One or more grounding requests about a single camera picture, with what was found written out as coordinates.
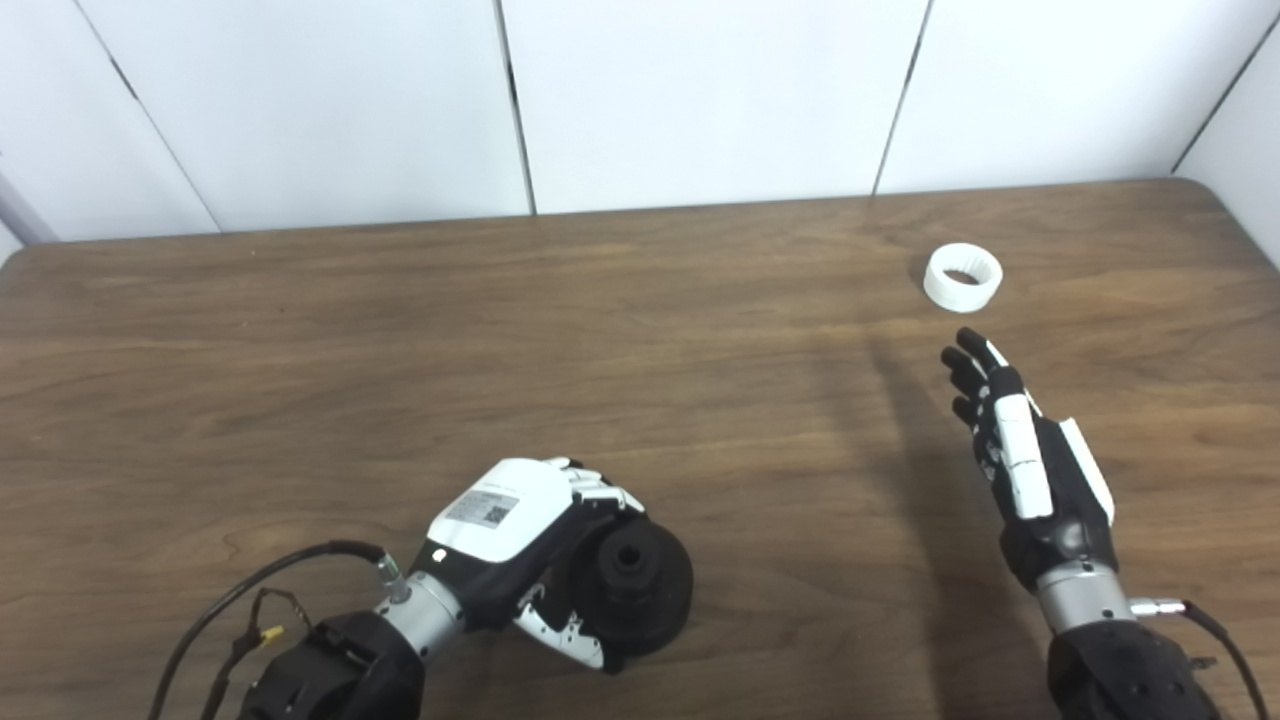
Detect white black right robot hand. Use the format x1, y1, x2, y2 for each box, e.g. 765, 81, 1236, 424
940, 327, 1119, 596

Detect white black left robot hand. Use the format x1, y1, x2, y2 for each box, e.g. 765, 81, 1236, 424
410, 457, 651, 673

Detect round black part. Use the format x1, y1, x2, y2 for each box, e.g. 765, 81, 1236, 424
568, 520, 694, 661

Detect white ring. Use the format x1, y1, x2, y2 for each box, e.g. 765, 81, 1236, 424
922, 243, 1004, 315

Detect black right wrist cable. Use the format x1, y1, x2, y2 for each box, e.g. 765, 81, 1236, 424
1130, 597, 1269, 720

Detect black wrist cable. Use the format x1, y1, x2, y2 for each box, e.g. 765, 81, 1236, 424
148, 541, 411, 720
1130, 597, 1269, 720

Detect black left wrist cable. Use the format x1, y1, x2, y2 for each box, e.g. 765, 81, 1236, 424
148, 541, 411, 720

